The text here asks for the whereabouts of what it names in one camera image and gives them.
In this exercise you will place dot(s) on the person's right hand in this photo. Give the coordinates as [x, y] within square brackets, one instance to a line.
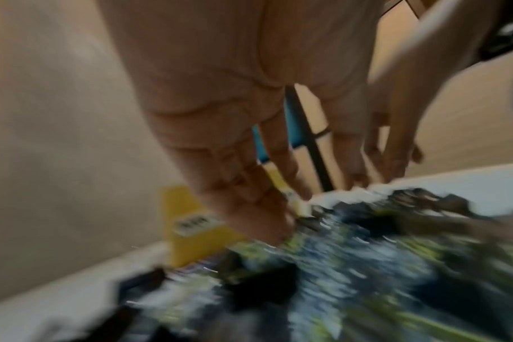
[430, 66]

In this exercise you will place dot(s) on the person's left hand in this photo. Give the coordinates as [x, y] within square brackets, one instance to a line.
[222, 100]

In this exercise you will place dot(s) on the yellow divided tin box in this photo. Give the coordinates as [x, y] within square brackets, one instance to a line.
[182, 207]

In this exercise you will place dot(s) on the group of black binder clips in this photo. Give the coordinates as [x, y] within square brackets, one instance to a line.
[260, 290]

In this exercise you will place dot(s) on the wooden partition panel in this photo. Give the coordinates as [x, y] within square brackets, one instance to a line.
[463, 133]

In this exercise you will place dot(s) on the blue chair with black frame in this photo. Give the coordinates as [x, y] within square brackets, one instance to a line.
[313, 147]
[296, 133]

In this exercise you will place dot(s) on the black right wrist camera band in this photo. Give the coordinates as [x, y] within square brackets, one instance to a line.
[510, 36]

